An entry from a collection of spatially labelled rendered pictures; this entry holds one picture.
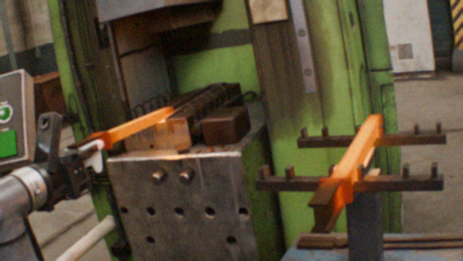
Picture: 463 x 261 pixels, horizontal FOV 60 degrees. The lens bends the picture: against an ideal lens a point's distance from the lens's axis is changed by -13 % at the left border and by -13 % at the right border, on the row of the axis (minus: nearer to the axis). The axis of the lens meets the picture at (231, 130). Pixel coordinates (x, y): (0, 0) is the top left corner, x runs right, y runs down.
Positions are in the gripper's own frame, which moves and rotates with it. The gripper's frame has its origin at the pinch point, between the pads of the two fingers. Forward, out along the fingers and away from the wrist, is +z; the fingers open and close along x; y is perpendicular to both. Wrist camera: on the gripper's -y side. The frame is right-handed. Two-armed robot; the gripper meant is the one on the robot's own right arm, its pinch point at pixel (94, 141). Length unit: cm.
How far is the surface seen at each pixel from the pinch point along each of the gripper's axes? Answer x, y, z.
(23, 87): -41.2, -13.4, 21.7
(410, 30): 89, 20, 554
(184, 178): 8.9, 15.1, 17.8
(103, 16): -10.2, -26.5, 26.4
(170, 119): 3.2, 2.8, 27.5
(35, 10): -669, -160, 689
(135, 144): -9.1, 8.3, 27.6
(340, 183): 49, 6, -13
